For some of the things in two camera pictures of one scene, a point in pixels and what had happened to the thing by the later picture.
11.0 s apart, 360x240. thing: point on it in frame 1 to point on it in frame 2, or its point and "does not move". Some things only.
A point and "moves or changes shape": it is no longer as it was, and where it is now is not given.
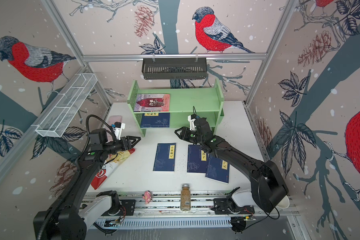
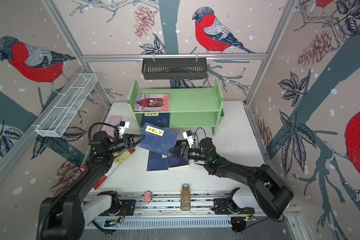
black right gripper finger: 185,134 to 177,151
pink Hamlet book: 152,102 does not move
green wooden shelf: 204,102 does not move
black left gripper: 126,147 does not move
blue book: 217,169 moves or changes shape
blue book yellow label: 155,120 does not move
